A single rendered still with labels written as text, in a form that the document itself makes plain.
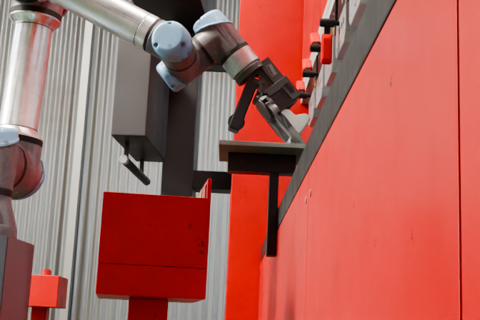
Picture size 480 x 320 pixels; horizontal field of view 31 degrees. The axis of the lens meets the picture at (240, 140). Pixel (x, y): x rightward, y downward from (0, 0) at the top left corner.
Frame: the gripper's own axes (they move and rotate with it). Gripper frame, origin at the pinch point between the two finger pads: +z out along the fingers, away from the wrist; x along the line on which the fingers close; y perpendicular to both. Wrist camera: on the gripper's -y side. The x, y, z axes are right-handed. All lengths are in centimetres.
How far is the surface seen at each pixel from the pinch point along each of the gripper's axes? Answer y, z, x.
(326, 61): 12.1, -9.3, -15.5
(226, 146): -13.1, -8.9, -5.3
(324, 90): 17.9, -8.4, 16.0
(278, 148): -4.9, -2.0, -6.9
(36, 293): -77, -30, 160
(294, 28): 45, -38, 85
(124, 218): -40, -3, -53
